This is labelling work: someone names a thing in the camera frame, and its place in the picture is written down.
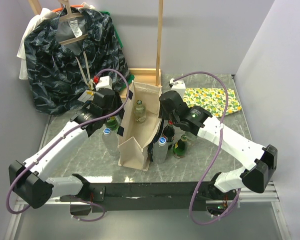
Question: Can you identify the lemon print cloth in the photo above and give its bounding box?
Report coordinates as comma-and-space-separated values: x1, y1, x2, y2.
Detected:
183, 88, 242, 118

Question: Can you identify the green glass bottle left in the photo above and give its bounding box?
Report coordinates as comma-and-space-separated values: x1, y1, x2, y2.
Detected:
105, 116, 119, 132

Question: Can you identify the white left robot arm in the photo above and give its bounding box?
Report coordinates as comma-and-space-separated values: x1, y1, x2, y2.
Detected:
8, 88, 123, 209

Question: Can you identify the wooden clothes rack stand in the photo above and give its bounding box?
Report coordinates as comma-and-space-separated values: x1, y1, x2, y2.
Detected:
28, 0, 164, 87

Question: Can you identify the dark cola glass bottle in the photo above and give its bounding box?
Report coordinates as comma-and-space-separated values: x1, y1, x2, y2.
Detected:
162, 121, 175, 150

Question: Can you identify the green glass bottle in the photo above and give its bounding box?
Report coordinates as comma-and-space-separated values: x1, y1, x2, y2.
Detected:
173, 134, 188, 158
105, 116, 119, 132

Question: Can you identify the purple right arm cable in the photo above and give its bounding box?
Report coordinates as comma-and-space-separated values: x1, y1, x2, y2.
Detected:
172, 71, 240, 226

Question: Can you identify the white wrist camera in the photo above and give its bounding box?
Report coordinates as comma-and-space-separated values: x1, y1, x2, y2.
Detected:
94, 76, 112, 91
169, 78, 186, 97

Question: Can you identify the clear water bottle left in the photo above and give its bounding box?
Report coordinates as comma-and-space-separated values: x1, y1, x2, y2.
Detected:
102, 128, 120, 156

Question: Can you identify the wooden clothes hanger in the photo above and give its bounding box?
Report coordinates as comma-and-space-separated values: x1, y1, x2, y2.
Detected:
58, 0, 87, 45

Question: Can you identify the green glass bottle right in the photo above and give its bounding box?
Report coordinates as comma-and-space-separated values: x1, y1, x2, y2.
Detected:
173, 134, 188, 158

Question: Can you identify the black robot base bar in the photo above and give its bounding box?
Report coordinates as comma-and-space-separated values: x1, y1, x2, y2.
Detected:
59, 181, 240, 213

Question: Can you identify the dark patterned hanging jacket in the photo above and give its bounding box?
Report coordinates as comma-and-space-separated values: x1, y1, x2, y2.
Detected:
24, 7, 130, 116

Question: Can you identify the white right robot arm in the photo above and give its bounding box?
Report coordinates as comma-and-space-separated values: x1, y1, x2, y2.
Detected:
159, 90, 278, 199

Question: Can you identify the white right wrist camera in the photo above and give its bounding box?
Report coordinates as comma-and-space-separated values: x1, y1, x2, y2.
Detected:
169, 78, 186, 97

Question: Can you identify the clear water bottle right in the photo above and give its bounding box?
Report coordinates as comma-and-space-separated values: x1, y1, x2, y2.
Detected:
152, 137, 168, 164

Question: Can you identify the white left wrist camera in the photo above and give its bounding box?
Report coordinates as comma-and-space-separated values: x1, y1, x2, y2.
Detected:
94, 76, 112, 91

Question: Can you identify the clear soda water bottle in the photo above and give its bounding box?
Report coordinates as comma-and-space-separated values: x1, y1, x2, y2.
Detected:
133, 100, 146, 123

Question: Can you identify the beige canvas tote bag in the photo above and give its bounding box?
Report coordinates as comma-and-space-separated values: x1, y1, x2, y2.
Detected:
117, 82, 162, 171

